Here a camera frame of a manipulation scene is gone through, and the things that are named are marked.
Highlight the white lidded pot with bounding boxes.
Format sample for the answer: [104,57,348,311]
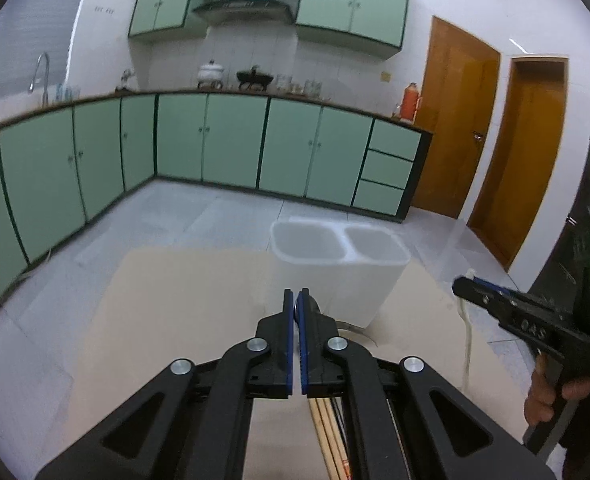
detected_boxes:
[197,60,226,90]

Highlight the orange thermos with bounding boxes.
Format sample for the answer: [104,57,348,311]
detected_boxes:
[400,81,421,123]

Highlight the green base kitchen cabinets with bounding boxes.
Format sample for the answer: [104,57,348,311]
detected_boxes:
[0,89,433,323]

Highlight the black pot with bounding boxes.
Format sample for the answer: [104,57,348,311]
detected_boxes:
[236,66,274,92]

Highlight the chrome kitchen faucet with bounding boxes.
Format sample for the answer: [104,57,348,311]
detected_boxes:
[28,52,51,106]

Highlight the window blind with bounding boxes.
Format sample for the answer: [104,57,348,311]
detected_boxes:
[0,0,93,126]

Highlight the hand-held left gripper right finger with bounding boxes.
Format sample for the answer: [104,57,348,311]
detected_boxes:
[296,288,558,480]

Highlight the wooden door with handle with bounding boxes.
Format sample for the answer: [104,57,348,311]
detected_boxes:
[410,16,502,220]

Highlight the person's right hand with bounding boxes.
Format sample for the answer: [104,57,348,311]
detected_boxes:
[523,352,590,428]

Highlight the green wall kitchen cabinets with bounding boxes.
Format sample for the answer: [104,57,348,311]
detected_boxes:
[128,0,413,61]

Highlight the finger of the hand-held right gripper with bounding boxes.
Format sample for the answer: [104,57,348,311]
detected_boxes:
[451,276,506,327]
[474,279,514,302]

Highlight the white chopstick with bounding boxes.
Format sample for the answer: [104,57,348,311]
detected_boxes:
[457,267,476,391]

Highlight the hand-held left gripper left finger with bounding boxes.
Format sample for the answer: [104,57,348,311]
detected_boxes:
[35,288,296,480]

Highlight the tan wooden chopstick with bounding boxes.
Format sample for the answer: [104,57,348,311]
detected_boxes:
[309,400,333,480]
[325,400,344,480]

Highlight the black cabinet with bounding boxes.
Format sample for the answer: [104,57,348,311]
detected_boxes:
[527,135,590,306]

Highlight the white two-compartment utensil holder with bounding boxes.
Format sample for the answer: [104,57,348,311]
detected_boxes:
[270,220,411,328]

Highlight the row of glass jars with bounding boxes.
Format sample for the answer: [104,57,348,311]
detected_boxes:
[274,75,323,97]

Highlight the plain wooden door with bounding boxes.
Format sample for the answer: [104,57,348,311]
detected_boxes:
[467,55,570,271]

